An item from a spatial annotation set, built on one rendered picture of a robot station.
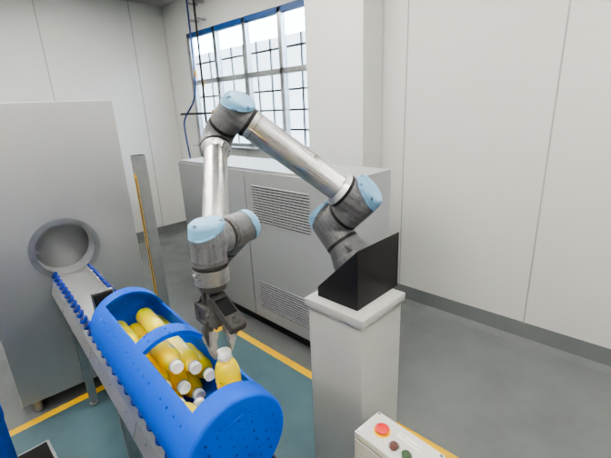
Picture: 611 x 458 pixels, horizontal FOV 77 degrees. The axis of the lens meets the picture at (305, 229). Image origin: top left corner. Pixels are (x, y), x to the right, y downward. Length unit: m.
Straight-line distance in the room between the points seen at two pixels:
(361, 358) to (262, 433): 0.65
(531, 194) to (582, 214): 0.35
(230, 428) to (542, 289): 2.88
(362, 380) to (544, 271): 2.11
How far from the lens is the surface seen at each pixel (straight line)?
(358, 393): 1.79
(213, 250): 0.96
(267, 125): 1.48
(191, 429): 1.06
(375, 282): 1.68
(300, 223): 2.84
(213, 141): 1.49
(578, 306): 3.54
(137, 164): 2.22
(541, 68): 3.30
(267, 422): 1.15
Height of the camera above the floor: 1.90
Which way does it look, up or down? 18 degrees down
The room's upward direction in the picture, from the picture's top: 3 degrees counter-clockwise
